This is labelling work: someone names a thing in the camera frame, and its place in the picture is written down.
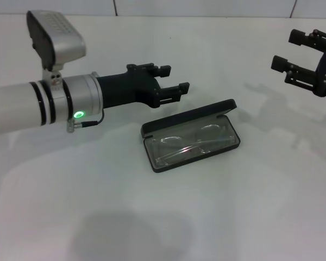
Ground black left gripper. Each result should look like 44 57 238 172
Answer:
96 63 191 110

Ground black glasses case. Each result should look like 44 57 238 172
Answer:
140 98 241 174

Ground clear white glasses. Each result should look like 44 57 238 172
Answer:
151 123 236 168

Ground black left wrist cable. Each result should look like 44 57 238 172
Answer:
66 110 105 134

